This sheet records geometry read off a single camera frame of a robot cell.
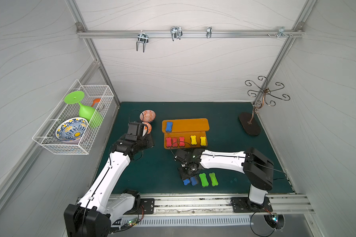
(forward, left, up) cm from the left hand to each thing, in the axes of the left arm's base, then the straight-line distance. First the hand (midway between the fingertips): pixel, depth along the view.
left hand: (151, 139), depth 79 cm
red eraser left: (+9, -7, -17) cm, 21 cm away
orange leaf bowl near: (-4, -1, +16) cm, 17 cm away
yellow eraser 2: (+9, -30, -15) cm, 35 cm away
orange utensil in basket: (+14, +30, +15) cm, 36 cm away
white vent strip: (-34, -34, -18) cm, 52 cm away
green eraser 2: (-15, -34, -16) cm, 41 cm away
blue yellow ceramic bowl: (-6, +31, +17) cm, 36 cm away
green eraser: (-16, -29, -16) cm, 36 cm away
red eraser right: (+10, -16, -15) cm, 24 cm away
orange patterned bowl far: (+31, +10, -16) cm, 36 cm away
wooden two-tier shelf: (+16, -19, -17) cm, 29 cm away
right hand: (-13, -17, -16) cm, 27 cm away
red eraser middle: (+9, -12, -15) cm, 21 cm away
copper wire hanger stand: (+22, -68, -19) cm, 74 cm away
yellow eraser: (+9, -24, -15) cm, 30 cm away
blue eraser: (+11, -8, -2) cm, 14 cm away
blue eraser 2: (-17, -19, -16) cm, 30 cm away
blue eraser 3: (-16, -23, -16) cm, 32 cm away
